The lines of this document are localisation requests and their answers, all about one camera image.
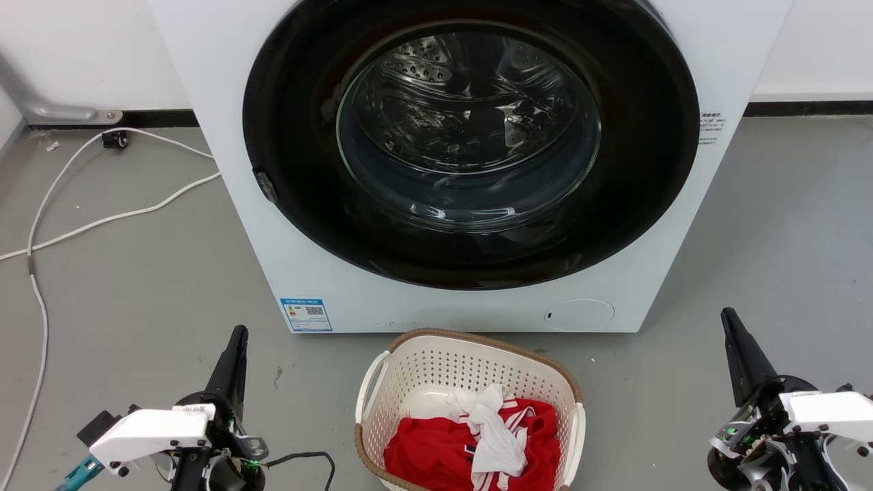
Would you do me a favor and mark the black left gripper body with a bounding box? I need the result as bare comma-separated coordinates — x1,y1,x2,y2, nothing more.
174,392,269,491

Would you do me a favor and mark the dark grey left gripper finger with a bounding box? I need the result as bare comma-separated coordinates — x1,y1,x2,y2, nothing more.
204,325,249,417

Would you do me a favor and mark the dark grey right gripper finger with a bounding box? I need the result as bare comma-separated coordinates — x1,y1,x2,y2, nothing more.
720,307,779,408

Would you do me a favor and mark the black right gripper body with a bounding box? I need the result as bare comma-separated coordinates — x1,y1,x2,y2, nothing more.
707,374,820,491

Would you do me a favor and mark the white perforated laundry basket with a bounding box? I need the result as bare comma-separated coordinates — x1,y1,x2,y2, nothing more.
354,328,587,491

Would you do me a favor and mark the blue energy label sticker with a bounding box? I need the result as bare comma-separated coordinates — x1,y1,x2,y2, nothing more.
280,297,334,333

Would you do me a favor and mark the round white filter cover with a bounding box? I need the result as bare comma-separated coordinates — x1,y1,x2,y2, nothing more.
544,299,616,333

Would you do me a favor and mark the red garment with white stripes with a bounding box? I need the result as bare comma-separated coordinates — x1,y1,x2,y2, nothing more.
383,399,562,491

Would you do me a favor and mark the black round washer door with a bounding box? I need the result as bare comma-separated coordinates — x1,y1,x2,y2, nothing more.
242,0,701,291

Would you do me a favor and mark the small printed text sticker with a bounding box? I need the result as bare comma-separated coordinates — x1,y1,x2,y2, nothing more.
698,112,728,146

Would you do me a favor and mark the white crumpled garment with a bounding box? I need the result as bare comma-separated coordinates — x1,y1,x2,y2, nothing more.
447,384,530,478

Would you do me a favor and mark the white front-load washing machine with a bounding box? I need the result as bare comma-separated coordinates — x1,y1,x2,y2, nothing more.
147,0,797,335

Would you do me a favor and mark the steel washer drum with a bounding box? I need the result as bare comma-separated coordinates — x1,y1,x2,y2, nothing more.
351,33,591,209

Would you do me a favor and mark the teal cable connector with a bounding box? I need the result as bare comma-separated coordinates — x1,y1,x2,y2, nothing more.
56,456,105,491

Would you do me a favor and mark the thick white power cable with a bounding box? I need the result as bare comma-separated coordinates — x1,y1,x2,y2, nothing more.
0,172,222,262

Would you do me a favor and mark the thin white looping cable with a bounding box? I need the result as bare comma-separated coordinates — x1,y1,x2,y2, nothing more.
0,128,216,489

